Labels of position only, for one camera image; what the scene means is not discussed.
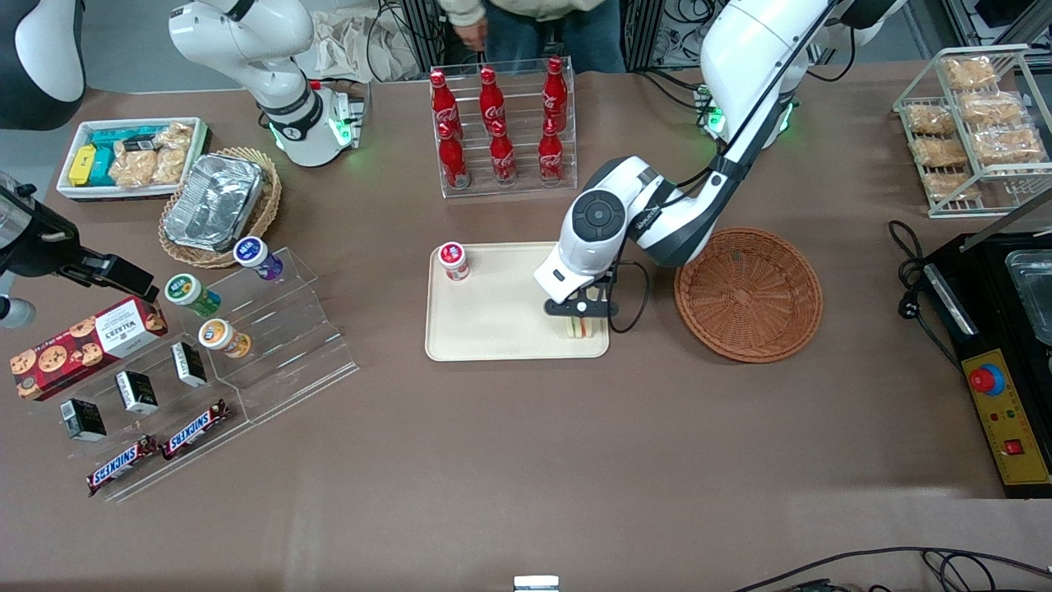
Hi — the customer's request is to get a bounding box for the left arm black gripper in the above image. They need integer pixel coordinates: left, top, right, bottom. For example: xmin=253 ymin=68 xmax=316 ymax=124
xmin=544 ymin=276 xmax=620 ymax=318

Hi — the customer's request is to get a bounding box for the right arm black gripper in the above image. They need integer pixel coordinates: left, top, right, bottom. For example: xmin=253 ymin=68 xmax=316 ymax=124
xmin=0 ymin=187 xmax=159 ymax=301

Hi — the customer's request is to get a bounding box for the person forearm beige sleeve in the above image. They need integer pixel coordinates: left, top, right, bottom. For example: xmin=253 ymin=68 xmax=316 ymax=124
xmin=438 ymin=0 xmax=487 ymax=27

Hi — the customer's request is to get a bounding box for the beige plastic tray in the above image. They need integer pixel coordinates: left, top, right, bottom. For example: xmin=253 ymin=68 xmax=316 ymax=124
xmin=424 ymin=240 xmax=611 ymax=363

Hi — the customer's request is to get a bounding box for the oval light wicker basket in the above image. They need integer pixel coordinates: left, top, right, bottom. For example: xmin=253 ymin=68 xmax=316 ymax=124
xmin=159 ymin=147 xmax=283 ymax=270

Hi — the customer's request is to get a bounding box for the round brown wicker basket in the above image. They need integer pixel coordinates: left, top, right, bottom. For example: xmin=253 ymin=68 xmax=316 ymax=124
xmin=674 ymin=227 xmax=824 ymax=363

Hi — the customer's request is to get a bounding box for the shiny metal machine tray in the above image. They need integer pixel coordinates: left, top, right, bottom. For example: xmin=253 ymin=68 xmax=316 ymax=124
xmin=1004 ymin=249 xmax=1052 ymax=346

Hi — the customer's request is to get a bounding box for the green lid yogurt cup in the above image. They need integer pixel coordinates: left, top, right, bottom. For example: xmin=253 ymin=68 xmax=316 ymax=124
xmin=164 ymin=273 xmax=222 ymax=318

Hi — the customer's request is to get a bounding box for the white plastic bin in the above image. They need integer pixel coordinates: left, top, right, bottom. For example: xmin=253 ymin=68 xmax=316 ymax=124
xmin=56 ymin=117 xmax=211 ymax=203

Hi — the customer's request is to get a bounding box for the red cookie box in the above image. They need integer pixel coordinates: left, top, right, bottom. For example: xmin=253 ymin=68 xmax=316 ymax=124
xmin=10 ymin=296 xmax=169 ymax=402

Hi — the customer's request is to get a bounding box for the grey round knob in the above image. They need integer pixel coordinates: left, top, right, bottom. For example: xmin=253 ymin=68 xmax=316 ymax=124
xmin=0 ymin=296 xmax=38 ymax=330

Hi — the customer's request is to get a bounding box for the yellow snack box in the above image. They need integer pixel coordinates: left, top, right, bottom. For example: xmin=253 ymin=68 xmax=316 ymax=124
xmin=68 ymin=145 xmax=98 ymax=187

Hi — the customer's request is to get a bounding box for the small black carton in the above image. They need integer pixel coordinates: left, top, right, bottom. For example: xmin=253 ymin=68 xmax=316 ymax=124
xmin=170 ymin=340 xmax=208 ymax=388
xmin=115 ymin=370 xmax=159 ymax=415
xmin=61 ymin=398 xmax=108 ymax=442

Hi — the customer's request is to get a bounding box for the orange lid yogurt cup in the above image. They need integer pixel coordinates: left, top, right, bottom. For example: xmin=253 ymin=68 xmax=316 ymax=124
xmin=198 ymin=318 xmax=252 ymax=359

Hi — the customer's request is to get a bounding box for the aluminium foil container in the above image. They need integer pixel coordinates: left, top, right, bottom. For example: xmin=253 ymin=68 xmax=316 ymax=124
xmin=164 ymin=154 xmax=265 ymax=252

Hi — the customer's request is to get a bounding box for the purple lid yogurt cup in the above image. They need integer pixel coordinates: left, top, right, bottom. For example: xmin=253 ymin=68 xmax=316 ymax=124
xmin=233 ymin=236 xmax=284 ymax=281

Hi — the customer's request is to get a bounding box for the long teal snack pack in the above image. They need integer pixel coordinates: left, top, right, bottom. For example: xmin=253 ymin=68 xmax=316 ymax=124
xmin=90 ymin=125 xmax=165 ymax=150

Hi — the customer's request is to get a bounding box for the red lid yogurt cup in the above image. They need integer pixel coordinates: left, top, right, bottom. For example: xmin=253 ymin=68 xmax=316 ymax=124
xmin=437 ymin=241 xmax=471 ymax=283

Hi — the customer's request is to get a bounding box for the red cola bottle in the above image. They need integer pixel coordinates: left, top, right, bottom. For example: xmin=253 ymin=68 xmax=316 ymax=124
xmin=438 ymin=123 xmax=471 ymax=190
xmin=538 ymin=118 xmax=565 ymax=186
xmin=479 ymin=66 xmax=506 ymax=132
xmin=542 ymin=56 xmax=570 ymax=124
xmin=489 ymin=122 xmax=517 ymax=187
xmin=430 ymin=68 xmax=459 ymax=141

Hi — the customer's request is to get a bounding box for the Snickers chocolate bar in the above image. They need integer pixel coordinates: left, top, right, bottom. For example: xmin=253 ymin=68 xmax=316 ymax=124
xmin=161 ymin=400 xmax=231 ymax=460
xmin=86 ymin=435 xmax=159 ymax=497

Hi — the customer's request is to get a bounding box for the clear acrylic bottle rack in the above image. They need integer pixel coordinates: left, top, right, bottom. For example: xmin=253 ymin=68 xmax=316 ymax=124
xmin=430 ymin=56 xmax=579 ymax=200

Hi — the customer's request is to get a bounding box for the clear acrylic stepped stand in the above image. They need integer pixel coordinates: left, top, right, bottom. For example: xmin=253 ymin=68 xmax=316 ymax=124
xmin=62 ymin=247 xmax=360 ymax=503

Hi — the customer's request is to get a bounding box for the person in beige sweater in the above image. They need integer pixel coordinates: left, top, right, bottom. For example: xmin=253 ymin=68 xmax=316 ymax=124
xmin=481 ymin=0 xmax=627 ymax=75

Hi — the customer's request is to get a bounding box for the crumpled white sheet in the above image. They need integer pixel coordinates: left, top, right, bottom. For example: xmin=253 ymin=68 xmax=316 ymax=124
xmin=312 ymin=8 xmax=428 ymax=83

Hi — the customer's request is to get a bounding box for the black machine with yellow panel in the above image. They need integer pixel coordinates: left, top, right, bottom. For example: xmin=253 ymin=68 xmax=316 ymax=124
xmin=915 ymin=230 xmax=1052 ymax=500

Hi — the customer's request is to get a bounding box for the metal machine lever bar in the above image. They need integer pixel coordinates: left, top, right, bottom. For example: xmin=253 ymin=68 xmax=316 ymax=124
xmin=960 ymin=187 xmax=1052 ymax=252

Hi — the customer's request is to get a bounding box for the black box device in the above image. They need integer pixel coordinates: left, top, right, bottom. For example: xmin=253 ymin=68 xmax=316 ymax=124
xmin=974 ymin=0 xmax=1035 ymax=30

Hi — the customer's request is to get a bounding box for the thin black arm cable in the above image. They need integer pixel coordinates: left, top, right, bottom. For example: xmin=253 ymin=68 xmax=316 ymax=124
xmin=608 ymin=0 xmax=831 ymax=335

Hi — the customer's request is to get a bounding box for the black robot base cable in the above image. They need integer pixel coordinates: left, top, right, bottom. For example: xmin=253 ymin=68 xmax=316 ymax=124
xmin=633 ymin=67 xmax=709 ymax=112

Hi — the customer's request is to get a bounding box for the black cable bundle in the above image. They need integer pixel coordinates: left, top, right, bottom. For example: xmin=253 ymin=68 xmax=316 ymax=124
xmin=625 ymin=0 xmax=724 ymax=75

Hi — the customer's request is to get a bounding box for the dark metal frame post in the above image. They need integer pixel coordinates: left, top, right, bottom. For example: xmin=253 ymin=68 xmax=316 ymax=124
xmin=400 ymin=0 xmax=449 ymax=75

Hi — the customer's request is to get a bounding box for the black power cable with plug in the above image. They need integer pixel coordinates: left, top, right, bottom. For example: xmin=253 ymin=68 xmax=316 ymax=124
xmin=888 ymin=220 xmax=964 ymax=371

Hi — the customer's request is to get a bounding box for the black floor cable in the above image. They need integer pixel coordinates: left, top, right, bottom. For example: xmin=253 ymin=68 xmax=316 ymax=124
xmin=731 ymin=546 xmax=1052 ymax=592

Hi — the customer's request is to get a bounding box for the white wire rack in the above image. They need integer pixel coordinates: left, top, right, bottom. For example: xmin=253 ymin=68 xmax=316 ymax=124
xmin=893 ymin=44 xmax=1052 ymax=219

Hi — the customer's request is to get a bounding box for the aluminium frame rail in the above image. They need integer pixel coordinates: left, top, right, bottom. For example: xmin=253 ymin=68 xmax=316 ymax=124
xmin=941 ymin=0 xmax=1052 ymax=50

